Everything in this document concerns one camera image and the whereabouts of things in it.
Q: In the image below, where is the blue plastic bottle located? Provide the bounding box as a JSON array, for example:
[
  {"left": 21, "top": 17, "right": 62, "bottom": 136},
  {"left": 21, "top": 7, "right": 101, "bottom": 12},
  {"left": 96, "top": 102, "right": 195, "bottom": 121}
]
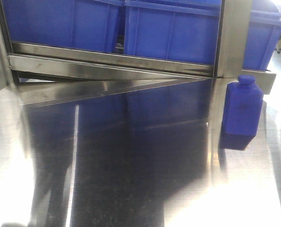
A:
[{"left": 222, "top": 75, "right": 264, "bottom": 137}]

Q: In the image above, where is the blue bin right on shelf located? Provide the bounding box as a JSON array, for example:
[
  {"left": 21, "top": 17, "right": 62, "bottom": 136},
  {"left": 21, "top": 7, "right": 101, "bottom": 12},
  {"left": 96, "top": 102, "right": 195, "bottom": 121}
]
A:
[{"left": 124, "top": 0, "right": 281, "bottom": 71}]

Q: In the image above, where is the blue bin on shelf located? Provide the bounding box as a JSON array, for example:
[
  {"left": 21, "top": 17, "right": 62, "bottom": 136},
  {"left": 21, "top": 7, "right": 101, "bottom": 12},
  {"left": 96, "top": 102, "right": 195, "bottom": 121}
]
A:
[
  {"left": 2, "top": 0, "right": 124, "bottom": 52},
  {"left": 124, "top": 0, "right": 281, "bottom": 71}
]

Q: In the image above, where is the blue bin left on shelf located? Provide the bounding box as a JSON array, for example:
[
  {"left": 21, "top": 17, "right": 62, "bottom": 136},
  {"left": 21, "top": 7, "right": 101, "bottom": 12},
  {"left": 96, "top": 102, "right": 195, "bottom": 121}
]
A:
[{"left": 2, "top": 0, "right": 124, "bottom": 52}]

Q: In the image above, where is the blue bin nested on top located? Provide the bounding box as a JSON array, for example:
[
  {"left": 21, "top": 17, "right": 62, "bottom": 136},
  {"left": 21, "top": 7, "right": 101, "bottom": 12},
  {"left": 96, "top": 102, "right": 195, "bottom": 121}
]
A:
[{"left": 251, "top": 0, "right": 281, "bottom": 20}]

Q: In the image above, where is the stainless steel shelf frame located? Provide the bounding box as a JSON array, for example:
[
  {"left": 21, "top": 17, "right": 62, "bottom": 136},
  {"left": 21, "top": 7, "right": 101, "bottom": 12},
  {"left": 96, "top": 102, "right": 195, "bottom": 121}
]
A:
[{"left": 0, "top": 0, "right": 276, "bottom": 94}]

